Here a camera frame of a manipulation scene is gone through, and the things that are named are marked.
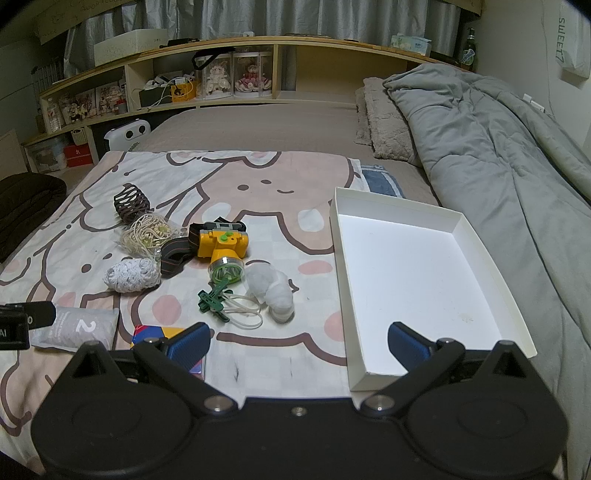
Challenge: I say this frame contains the dark brown cushion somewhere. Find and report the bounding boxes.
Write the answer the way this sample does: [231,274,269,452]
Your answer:
[0,173,68,264]

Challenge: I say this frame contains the white storage box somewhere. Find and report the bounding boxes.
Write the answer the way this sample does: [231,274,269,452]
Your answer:
[93,28,168,66]

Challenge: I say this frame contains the white shallow cardboard box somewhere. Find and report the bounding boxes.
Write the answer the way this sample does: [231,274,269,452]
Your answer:
[329,186,539,392]

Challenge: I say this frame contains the dark green box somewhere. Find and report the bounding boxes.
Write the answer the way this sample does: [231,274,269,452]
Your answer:
[139,88,174,109]

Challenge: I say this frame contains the colourful small box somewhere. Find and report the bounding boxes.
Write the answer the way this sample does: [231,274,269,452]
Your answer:
[130,325,206,381]

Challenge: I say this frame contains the grey packet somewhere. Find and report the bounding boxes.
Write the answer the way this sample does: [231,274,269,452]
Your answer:
[30,305,120,352]

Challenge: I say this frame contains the printed picture card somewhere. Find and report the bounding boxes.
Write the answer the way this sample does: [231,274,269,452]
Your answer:
[58,95,80,123]
[78,90,98,120]
[96,83,127,115]

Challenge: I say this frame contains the grey fluffy pillow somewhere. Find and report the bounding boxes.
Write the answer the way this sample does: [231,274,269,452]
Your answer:
[355,77,423,167]

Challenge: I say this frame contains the bag of white cotton pads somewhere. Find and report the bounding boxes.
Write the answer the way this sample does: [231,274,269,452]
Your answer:
[245,263,296,324]

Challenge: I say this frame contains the bed with taupe sheet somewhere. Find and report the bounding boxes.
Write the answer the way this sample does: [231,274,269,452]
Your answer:
[134,104,439,208]

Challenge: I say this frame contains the yellow headlamp with strap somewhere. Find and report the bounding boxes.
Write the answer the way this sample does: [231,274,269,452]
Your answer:
[159,220,251,283]

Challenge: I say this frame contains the white printed wall bag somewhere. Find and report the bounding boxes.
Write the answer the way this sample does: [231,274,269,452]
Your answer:
[538,0,591,79]

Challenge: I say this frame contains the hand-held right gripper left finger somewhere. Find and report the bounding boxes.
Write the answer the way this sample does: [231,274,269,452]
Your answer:
[60,322,239,415]

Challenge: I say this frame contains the white rubber bands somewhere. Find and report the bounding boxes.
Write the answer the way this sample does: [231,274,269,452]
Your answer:
[222,295,264,330]

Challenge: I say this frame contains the red box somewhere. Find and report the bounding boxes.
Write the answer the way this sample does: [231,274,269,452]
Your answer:
[63,144,93,168]

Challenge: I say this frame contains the grey curtains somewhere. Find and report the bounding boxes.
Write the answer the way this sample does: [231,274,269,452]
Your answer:
[65,0,462,77]

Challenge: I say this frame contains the white fan heater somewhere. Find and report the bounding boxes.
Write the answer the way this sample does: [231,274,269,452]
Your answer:
[104,119,152,153]

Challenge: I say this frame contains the white knitted pouch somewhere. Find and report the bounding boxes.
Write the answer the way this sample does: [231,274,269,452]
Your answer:
[104,257,160,294]

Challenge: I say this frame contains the wooden headboard shelf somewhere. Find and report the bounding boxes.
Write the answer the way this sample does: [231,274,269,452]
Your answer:
[23,36,462,162]

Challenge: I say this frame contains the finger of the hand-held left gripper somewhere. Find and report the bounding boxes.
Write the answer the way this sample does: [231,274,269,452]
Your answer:
[0,301,57,330]

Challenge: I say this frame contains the blue towel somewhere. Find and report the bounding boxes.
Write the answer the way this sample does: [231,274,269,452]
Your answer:
[360,164,407,199]

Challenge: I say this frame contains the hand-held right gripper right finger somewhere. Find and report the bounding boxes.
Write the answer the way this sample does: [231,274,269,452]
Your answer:
[360,322,539,416]

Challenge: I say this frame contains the doll in clear case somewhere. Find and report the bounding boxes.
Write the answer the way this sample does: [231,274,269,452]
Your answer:
[196,51,234,101]
[233,50,273,99]

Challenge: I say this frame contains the black wire mesh basket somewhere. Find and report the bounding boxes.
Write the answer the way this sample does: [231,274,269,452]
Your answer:
[113,183,152,224]

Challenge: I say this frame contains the clear bag of cream cord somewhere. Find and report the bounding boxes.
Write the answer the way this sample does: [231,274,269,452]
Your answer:
[120,213,183,257]

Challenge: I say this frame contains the clear plastic storage bin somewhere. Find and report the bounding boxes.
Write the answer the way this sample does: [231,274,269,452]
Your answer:
[28,141,68,174]

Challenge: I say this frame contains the green glass bottle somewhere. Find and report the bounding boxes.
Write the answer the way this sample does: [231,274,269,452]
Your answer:
[457,28,477,72]

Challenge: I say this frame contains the tissue box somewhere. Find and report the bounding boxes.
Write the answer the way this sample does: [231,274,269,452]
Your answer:
[390,34,433,56]

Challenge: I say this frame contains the printed cartoon blanket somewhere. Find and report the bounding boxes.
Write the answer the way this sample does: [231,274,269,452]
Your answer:
[0,150,370,462]

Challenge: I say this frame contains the green plastic clip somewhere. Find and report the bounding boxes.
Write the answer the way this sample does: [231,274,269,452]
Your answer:
[198,281,232,324]

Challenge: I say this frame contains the grey comforter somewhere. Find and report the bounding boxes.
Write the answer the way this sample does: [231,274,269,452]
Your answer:
[383,62,591,480]

